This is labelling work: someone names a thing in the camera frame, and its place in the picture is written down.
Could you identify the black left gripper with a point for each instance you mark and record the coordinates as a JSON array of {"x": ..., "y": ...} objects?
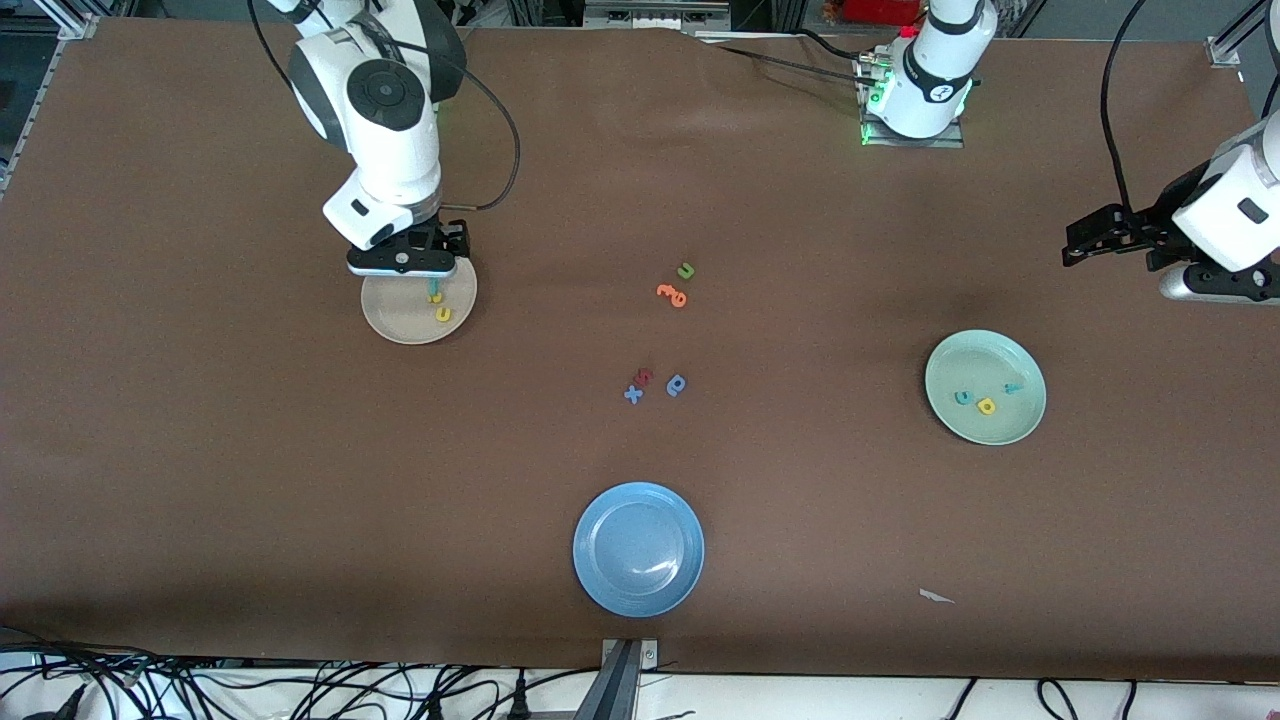
[{"x": 1163, "y": 217}]

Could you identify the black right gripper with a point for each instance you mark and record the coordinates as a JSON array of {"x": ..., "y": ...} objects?
[{"x": 447, "y": 236}]

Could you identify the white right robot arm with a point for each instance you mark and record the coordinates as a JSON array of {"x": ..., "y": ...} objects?
[{"x": 390, "y": 140}]

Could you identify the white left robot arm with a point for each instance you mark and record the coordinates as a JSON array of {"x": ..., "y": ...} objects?
[{"x": 940, "y": 60}]

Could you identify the beige brown plate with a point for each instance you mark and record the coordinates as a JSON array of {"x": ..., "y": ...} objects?
[{"x": 400, "y": 315}]

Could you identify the pale green plate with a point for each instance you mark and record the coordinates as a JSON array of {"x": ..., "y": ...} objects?
[{"x": 985, "y": 360}]

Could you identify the blue foam letter with hole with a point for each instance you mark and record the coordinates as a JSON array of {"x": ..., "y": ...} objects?
[{"x": 673, "y": 388}]

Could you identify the grey power strip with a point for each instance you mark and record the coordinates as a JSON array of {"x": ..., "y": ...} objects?
[{"x": 655, "y": 12}]

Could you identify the red box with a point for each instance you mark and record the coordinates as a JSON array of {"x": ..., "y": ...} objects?
[{"x": 880, "y": 10}]

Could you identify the blue plate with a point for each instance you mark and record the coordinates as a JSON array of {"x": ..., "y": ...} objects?
[{"x": 638, "y": 550}]

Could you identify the white paper scrap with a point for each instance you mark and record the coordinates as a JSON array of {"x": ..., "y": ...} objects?
[{"x": 934, "y": 597}]

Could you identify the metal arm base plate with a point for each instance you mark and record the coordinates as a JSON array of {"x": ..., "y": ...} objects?
[{"x": 950, "y": 142}]

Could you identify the aluminium corner bracket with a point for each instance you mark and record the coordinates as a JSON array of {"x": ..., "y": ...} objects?
[{"x": 1228, "y": 45}]

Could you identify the aluminium table frame rail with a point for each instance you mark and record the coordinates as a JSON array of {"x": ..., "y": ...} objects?
[{"x": 40, "y": 90}]

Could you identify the grey metal camera post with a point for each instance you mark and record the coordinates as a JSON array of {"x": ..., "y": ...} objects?
[{"x": 615, "y": 690}]

